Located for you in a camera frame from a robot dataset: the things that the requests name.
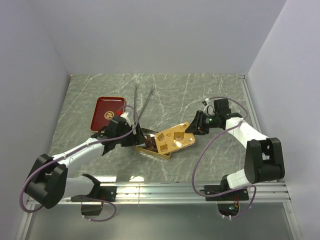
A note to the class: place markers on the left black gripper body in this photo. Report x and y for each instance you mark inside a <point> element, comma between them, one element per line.
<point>127,140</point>

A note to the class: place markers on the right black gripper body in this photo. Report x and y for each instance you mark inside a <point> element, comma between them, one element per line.
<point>207,122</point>

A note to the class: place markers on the gold tin box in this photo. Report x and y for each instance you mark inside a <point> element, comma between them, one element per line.
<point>141,148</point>

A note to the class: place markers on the dark chocolate piece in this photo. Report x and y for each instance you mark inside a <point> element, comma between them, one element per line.
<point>150,143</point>

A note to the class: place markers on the grey tin lid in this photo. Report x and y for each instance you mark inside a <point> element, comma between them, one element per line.
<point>174,139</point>

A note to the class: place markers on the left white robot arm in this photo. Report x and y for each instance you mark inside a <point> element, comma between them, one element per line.
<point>49,179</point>

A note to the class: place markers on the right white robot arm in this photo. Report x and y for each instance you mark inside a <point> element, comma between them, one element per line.
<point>264,161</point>

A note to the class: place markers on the red rectangular tray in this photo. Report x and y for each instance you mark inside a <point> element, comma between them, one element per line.
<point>105,109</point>

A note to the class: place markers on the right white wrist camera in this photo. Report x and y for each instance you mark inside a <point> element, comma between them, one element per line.
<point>208,108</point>

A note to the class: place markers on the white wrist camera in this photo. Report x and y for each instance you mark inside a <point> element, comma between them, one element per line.
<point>124,116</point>
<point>208,108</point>

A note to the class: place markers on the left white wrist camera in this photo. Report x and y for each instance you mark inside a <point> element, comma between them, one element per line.
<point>124,116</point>

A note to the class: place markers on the aluminium rail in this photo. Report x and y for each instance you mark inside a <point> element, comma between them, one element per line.
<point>183,193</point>

